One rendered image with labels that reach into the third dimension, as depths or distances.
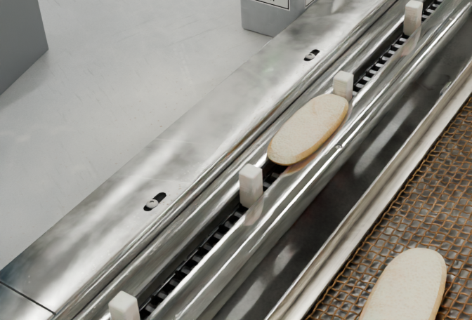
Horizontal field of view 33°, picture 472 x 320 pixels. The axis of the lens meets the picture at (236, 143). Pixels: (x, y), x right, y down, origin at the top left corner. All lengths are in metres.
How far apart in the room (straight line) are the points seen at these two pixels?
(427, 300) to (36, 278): 0.24
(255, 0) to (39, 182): 0.29
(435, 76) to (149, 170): 0.30
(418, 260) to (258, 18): 0.41
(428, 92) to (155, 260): 0.32
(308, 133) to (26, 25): 0.31
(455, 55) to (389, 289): 0.39
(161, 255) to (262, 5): 0.34
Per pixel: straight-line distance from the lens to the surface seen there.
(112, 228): 0.54
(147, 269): 0.53
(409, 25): 0.77
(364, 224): 0.49
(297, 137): 0.61
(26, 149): 0.70
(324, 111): 0.64
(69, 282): 0.52
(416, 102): 0.72
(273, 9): 0.79
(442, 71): 0.77
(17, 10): 0.77
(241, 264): 0.51
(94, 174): 0.65
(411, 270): 0.45
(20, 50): 0.79
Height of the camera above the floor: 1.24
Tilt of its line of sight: 38 degrees down
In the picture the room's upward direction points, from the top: 3 degrees counter-clockwise
